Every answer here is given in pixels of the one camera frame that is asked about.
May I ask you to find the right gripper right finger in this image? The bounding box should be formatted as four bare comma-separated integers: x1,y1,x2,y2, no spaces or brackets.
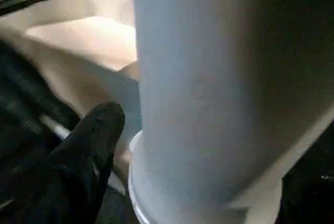
280,127,334,224

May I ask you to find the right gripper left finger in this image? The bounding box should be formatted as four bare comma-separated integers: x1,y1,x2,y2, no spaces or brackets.
10,102,126,224

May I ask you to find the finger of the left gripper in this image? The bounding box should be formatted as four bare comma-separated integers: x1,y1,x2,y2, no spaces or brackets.
0,0,50,16

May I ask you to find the white plastic table top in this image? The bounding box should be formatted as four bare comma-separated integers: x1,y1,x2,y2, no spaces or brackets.
0,0,143,192

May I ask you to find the white plastic table leg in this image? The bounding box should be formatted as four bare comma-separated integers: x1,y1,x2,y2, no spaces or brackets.
127,0,334,224

